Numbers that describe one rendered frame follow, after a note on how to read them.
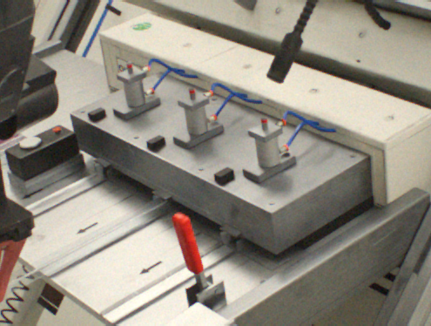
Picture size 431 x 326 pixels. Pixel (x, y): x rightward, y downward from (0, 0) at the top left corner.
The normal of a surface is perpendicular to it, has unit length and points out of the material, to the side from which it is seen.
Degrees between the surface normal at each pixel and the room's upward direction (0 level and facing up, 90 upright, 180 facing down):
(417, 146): 90
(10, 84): 100
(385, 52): 90
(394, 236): 90
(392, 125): 44
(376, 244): 90
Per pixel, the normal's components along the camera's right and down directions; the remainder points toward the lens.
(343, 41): -0.63, -0.31
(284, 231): 0.64, 0.30
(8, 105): 0.78, 0.57
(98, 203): -0.13, -0.86
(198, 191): -0.76, 0.40
